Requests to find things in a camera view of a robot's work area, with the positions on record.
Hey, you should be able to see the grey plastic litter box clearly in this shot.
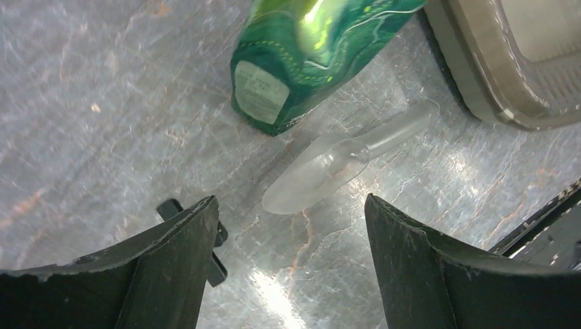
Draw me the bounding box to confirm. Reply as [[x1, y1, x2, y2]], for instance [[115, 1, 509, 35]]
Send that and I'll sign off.
[[424, 1, 580, 131]]

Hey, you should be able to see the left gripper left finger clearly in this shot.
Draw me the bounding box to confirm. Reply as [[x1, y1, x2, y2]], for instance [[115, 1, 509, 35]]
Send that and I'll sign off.
[[1, 196, 220, 328]]

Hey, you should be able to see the black bag clip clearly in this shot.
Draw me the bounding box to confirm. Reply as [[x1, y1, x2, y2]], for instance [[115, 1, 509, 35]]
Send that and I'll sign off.
[[156, 198, 230, 289]]

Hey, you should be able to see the green litter bag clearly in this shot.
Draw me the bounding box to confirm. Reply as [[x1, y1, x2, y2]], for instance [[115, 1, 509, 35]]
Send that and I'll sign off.
[[230, 0, 424, 136]]

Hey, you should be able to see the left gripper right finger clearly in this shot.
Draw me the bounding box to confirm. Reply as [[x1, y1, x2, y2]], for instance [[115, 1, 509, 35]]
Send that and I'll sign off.
[[364, 194, 580, 328]]

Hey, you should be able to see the clear plastic scoop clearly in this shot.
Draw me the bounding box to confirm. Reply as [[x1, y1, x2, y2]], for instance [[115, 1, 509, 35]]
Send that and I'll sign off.
[[262, 99, 440, 215]]

